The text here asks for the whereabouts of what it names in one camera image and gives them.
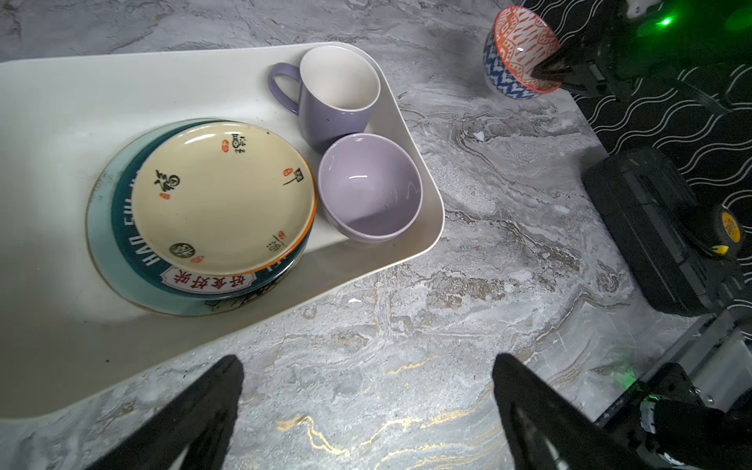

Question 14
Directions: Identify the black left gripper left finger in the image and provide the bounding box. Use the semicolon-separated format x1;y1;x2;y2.
90;354;244;469

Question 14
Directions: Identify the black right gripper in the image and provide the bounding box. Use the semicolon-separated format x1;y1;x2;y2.
532;1;751;103

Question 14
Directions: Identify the white plastic bin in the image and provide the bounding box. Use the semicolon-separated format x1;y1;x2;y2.
1;44;445;421

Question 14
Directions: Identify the blue patterned bowl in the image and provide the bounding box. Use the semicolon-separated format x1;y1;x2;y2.
483;6;561;100

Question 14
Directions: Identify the lilac ceramic bowl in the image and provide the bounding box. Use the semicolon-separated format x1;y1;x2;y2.
318;132;423;243

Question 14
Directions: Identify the white plate green rim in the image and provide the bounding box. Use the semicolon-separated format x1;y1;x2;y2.
110;119;313;298

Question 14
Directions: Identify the yellow tape measure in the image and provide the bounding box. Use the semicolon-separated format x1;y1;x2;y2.
683;204;744;260

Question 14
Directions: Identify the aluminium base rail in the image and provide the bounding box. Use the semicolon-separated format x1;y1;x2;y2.
642;311;751;411

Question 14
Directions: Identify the cream plate with motifs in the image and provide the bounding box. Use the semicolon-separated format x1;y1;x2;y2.
131;121;298;275

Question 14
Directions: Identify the mint green ceramic plate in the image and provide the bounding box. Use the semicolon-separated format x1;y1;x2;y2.
86;119;309;317

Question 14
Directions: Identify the lilac mug white inside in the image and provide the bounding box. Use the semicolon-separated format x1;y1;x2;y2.
268;45;381;153

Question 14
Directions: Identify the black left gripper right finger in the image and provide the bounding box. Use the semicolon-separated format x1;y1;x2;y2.
492;354;646;469

